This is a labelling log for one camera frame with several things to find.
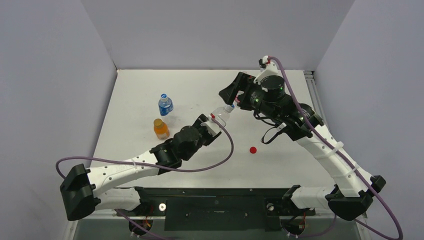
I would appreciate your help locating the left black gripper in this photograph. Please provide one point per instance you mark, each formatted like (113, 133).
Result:
(197, 125)

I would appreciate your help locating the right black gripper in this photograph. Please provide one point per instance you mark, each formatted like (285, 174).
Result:
(243, 93)

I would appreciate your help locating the clear plastic bottle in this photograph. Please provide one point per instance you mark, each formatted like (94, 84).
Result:
(222, 114)

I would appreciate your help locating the orange juice bottle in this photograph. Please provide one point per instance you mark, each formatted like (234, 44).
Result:
(161, 129)

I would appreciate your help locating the red bottle cap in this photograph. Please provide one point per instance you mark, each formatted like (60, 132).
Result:
(252, 150)

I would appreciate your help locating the blue label water bottle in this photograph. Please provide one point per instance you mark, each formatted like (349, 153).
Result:
(165, 106)

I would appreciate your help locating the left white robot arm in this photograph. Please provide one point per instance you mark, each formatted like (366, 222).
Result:
(85, 190)

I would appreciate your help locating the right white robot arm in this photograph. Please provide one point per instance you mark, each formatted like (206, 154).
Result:
(298, 122)

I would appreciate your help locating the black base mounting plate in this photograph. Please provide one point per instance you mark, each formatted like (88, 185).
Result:
(203, 209)

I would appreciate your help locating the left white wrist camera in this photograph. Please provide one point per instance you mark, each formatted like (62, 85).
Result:
(214, 124)

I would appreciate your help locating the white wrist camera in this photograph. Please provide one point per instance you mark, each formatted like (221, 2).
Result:
(214, 124)
(267, 69)

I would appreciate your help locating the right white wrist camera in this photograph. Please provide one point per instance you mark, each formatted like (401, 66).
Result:
(267, 69)

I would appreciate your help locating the aluminium rail frame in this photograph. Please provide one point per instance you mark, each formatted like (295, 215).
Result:
(316, 96)

